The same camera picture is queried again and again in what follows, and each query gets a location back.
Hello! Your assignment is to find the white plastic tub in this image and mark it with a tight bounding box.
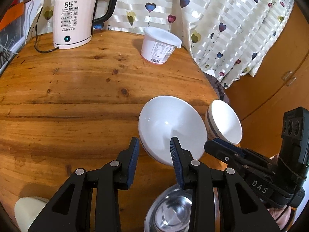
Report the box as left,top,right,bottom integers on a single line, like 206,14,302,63
141,26,182,65

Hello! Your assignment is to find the wooden cabinet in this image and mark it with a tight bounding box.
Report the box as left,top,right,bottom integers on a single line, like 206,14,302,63
224,2,309,165

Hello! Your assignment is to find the white power cable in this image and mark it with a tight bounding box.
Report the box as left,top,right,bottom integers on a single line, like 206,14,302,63
24,0,37,40

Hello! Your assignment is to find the small white bowl blue stripe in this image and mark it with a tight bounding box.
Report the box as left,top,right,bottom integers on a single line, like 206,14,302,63
205,100,242,145

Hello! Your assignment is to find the stainless steel bowl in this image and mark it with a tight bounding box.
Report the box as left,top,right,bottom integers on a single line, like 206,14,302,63
144,184,219,232

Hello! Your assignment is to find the large white bowl blue stripe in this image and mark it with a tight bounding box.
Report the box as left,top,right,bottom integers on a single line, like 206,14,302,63
138,96,207,167

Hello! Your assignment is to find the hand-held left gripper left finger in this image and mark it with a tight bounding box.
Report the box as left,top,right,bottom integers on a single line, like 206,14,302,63
27,136,140,232

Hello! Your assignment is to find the black kettle cable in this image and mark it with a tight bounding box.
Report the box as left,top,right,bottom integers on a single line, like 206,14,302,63
33,3,59,53

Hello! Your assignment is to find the heart-print curtain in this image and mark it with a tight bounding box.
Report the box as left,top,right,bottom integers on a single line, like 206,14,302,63
36,0,296,89

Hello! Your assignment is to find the person's right hand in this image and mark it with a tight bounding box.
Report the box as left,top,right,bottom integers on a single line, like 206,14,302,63
264,203,296,232

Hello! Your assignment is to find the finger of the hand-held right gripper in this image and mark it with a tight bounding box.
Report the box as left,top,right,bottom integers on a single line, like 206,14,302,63
204,140,247,175
212,137,276,172

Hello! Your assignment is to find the clear cabinet handle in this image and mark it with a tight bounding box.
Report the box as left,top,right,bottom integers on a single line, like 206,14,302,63
282,71,296,87

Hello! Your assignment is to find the white electric kettle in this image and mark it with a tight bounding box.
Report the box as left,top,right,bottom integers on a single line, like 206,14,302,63
53,0,121,50

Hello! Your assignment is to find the grey-green plate blue pattern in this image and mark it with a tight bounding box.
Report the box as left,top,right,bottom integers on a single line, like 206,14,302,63
14,196,50,232

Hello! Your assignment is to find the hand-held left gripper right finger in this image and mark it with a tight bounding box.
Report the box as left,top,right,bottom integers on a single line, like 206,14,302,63
170,136,282,232

